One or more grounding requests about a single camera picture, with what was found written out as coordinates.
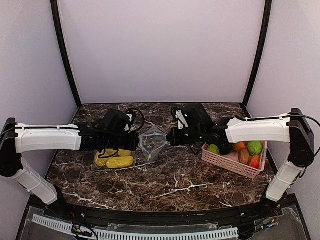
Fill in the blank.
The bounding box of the yellow toy lemon front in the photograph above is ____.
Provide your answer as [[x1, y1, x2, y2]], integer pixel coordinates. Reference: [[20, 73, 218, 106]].
[[94, 151, 112, 168]]

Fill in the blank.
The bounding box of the green toy vegetable left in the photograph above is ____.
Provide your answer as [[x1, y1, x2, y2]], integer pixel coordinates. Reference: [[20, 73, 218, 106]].
[[206, 144, 220, 155]]

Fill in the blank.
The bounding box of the yellow toy lemon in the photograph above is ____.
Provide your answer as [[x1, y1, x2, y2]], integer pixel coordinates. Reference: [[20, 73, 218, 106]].
[[117, 149, 132, 157], [103, 149, 118, 157], [94, 151, 112, 168]]

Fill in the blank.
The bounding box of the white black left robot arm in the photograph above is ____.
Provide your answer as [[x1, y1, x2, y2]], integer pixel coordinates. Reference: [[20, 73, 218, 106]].
[[0, 108, 139, 206]]

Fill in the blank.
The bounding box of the black right frame post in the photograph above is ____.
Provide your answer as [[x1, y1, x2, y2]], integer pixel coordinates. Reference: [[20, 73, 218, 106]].
[[242, 0, 273, 109]]

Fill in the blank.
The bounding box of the black left frame post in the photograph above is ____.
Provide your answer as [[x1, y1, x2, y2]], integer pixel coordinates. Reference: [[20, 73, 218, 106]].
[[50, 0, 83, 109]]

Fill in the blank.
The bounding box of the green toy vegetable right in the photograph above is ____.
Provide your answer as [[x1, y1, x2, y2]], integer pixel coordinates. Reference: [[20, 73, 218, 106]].
[[247, 141, 263, 156]]

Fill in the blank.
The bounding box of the orange toy carrot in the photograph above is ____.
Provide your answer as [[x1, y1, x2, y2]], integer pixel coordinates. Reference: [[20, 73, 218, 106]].
[[232, 141, 247, 153]]

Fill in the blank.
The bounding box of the green toy vegetable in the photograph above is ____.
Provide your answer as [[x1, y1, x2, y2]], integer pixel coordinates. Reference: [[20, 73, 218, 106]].
[[247, 141, 263, 156], [206, 144, 220, 155]]

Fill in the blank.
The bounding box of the white slotted cable duct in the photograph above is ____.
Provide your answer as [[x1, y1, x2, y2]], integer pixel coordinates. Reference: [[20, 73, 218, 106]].
[[31, 214, 239, 240]]

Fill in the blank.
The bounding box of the yellow toy lemon back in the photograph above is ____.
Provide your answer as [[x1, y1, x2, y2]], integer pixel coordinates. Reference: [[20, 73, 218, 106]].
[[117, 149, 132, 157]]

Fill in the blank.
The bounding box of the large clear zip bag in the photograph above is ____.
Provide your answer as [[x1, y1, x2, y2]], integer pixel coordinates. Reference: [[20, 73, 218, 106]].
[[93, 148, 137, 170]]

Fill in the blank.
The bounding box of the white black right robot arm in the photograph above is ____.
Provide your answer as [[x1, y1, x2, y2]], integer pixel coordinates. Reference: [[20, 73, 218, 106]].
[[166, 103, 320, 202]]

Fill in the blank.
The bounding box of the brown toy potato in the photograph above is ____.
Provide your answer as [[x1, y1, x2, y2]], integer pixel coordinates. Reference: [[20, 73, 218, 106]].
[[238, 148, 251, 165]]

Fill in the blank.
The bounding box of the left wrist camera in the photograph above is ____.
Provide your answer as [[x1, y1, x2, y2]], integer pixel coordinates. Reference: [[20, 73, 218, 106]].
[[124, 107, 146, 133]]

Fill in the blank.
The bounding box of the purple toy eggplant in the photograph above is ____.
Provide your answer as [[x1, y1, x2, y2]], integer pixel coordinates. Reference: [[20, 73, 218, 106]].
[[218, 143, 233, 156]]

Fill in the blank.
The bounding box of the pink plastic basket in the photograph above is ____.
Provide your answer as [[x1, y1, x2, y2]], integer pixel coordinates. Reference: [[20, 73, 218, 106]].
[[201, 141, 268, 179]]

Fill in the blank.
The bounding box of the orange red toy pepper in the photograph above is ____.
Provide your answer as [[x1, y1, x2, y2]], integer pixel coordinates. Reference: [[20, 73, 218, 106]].
[[249, 155, 260, 169]]

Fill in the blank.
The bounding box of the black frame post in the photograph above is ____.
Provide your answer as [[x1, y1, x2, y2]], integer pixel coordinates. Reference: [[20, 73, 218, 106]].
[[242, 0, 273, 109], [50, 0, 83, 109]]

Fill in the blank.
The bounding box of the black front rail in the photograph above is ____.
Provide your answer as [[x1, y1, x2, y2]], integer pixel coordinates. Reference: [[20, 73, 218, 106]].
[[42, 192, 298, 230]]

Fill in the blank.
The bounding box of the small clear zip bag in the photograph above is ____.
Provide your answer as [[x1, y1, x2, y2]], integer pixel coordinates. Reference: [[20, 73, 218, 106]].
[[138, 126, 168, 163]]

